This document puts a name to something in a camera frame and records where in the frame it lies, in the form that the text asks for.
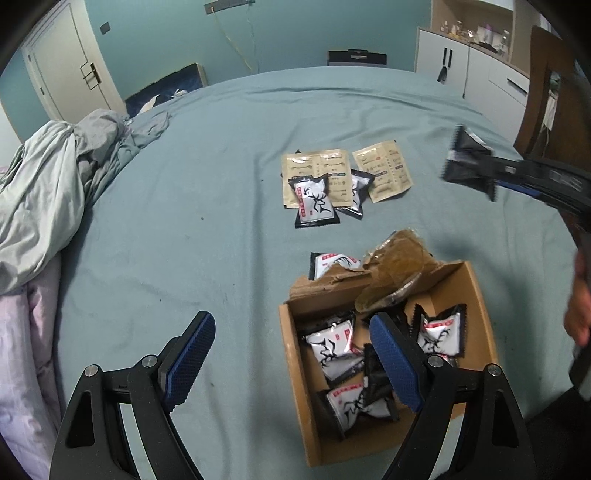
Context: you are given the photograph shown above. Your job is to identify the grey wall-mounted bar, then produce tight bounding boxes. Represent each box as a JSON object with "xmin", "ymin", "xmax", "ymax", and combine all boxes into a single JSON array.
[{"xmin": 204, "ymin": 0, "xmax": 256, "ymax": 14}]

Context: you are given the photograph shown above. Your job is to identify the dark framed picture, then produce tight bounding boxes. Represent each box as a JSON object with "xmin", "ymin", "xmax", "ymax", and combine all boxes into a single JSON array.
[{"xmin": 124, "ymin": 62, "xmax": 208, "ymax": 118}]

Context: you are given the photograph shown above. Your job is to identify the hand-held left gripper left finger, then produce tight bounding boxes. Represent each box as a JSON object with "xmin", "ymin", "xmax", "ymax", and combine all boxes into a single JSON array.
[{"xmin": 48, "ymin": 311, "xmax": 216, "ymax": 480}]

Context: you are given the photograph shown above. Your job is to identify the pile of black snack packets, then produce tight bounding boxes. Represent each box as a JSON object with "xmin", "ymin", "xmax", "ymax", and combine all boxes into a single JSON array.
[{"xmin": 295, "ymin": 302, "xmax": 468, "ymax": 441}]

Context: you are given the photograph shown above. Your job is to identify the brass door handle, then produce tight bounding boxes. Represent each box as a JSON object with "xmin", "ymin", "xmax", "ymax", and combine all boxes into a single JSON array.
[{"xmin": 81, "ymin": 62, "xmax": 102, "ymax": 90}]

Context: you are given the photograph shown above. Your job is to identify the crumpled brown packing tape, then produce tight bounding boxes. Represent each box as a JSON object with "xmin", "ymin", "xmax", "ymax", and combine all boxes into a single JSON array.
[{"xmin": 355, "ymin": 228, "xmax": 437, "ymax": 319}]

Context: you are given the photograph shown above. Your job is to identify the person's right hand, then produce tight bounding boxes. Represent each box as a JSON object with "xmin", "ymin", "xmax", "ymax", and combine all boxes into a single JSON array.
[{"xmin": 566, "ymin": 231, "xmax": 591, "ymax": 346}]

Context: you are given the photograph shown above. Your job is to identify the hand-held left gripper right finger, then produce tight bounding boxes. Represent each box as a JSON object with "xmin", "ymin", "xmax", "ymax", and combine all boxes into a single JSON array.
[{"xmin": 368, "ymin": 311, "xmax": 532, "ymax": 480}]

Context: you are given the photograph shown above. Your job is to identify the crumpled light grey blanket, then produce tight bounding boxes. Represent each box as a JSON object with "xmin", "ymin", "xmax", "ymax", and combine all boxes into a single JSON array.
[{"xmin": 0, "ymin": 109, "xmax": 125, "ymax": 296}]

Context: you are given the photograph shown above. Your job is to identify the cream door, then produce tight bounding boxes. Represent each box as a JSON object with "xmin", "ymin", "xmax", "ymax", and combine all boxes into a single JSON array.
[{"xmin": 21, "ymin": 0, "xmax": 124, "ymax": 123}]

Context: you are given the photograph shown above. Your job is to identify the cardboard box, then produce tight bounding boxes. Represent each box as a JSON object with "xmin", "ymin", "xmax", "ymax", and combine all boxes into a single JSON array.
[{"xmin": 278, "ymin": 261, "xmax": 500, "ymax": 468}]

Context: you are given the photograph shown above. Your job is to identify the thin hanging cords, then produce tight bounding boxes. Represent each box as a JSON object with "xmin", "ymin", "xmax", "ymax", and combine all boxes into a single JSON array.
[{"xmin": 210, "ymin": 4, "xmax": 259, "ymax": 73}]

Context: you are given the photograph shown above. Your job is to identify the brown wooden chair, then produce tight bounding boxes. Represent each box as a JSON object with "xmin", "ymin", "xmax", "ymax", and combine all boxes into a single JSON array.
[{"xmin": 513, "ymin": 25, "xmax": 591, "ymax": 162}]

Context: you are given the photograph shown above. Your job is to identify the pink quilt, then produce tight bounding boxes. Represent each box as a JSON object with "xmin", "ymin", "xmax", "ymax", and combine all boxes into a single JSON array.
[{"xmin": 0, "ymin": 256, "xmax": 63, "ymax": 467}]

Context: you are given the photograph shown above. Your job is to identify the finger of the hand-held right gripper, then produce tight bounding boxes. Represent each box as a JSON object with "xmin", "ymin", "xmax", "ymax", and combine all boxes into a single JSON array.
[
  {"xmin": 455, "ymin": 129, "xmax": 527, "ymax": 174},
  {"xmin": 495, "ymin": 181, "xmax": 546, "ymax": 201}
]

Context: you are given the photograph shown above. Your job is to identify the black deer-print snack packet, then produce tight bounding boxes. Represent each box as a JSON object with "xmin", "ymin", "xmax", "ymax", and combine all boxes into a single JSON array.
[
  {"xmin": 308, "ymin": 251, "xmax": 364, "ymax": 281},
  {"xmin": 336, "ymin": 169, "xmax": 376, "ymax": 220},
  {"xmin": 288, "ymin": 173, "xmax": 341, "ymax": 230},
  {"xmin": 441, "ymin": 124, "xmax": 498, "ymax": 202}
]

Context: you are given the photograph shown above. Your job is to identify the white cabinet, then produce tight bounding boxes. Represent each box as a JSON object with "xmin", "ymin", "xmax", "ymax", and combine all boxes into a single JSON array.
[{"xmin": 414, "ymin": 26, "xmax": 532, "ymax": 127}]

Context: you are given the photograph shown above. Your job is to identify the black box with stripe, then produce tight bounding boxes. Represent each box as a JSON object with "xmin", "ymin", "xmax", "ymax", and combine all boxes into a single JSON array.
[{"xmin": 327, "ymin": 50, "xmax": 387, "ymax": 69}]

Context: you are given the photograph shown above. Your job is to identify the crumpled grey-blue cloth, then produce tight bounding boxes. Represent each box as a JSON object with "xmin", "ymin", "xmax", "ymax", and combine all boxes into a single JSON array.
[{"xmin": 83, "ymin": 111, "xmax": 171, "ymax": 208}]

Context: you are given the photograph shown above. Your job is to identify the group of small bottles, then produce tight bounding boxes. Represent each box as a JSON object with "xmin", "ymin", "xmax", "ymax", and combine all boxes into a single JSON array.
[{"xmin": 438, "ymin": 21, "xmax": 511, "ymax": 51}]

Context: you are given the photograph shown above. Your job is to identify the beige sachet packet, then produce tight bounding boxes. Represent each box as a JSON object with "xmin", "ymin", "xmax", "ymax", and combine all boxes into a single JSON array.
[
  {"xmin": 316, "ymin": 148, "xmax": 350, "ymax": 207},
  {"xmin": 281, "ymin": 152, "xmax": 321, "ymax": 208},
  {"xmin": 352, "ymin": 139, "xmax": 413, "ymax": 204}
]

